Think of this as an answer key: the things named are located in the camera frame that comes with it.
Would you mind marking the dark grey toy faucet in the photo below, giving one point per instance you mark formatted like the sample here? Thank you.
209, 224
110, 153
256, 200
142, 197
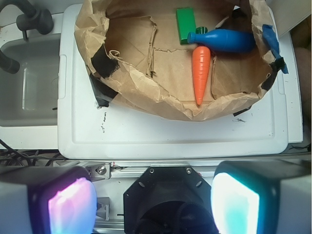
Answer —
32, 18

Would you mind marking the blue masking tape strip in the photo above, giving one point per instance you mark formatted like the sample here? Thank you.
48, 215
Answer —
269, 35

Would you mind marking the orange toy carrot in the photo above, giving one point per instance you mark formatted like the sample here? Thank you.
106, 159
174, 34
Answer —
201, 59

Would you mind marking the green wooden block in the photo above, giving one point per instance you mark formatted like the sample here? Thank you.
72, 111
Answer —
185, 23

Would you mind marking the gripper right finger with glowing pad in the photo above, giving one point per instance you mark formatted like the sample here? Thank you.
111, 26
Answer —
263, 197

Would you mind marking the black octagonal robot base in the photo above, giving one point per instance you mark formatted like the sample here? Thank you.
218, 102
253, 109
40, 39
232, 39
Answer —
168, 202

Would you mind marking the crumpled brown paper bag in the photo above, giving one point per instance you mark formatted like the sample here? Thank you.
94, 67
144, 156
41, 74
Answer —
132, 46

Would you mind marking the white plastic tray lid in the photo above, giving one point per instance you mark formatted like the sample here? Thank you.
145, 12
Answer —
87, 131

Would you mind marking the grey toy sink basin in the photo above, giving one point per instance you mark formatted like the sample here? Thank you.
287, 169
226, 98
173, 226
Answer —
30, 96

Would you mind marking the blue toy bottle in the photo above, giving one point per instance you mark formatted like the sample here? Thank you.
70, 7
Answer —
224, 40

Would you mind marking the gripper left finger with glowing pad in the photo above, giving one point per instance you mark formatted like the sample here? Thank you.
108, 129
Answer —
46, 200

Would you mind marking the aluminium extrusion rail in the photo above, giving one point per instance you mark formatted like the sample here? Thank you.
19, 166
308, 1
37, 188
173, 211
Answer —
107, 170

